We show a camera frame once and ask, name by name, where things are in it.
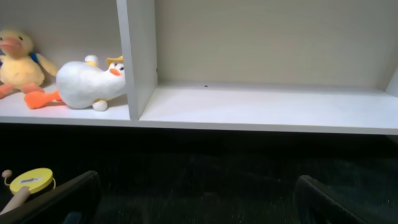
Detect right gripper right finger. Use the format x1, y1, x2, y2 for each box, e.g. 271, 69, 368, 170
293, 174, 398, 224

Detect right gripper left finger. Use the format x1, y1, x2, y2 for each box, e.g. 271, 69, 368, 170
0, 170, 102, 224

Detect yellow toy rattle drum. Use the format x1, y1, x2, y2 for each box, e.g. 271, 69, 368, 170
0, 167, 57, 215

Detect white plush duck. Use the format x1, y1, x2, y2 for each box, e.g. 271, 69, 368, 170
24, 55, 127, 112

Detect white shelf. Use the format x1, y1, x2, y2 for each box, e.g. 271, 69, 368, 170
0, 0, 398, 136

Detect yellow plush duck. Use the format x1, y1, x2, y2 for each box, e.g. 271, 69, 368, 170
0, 29, 60, 100

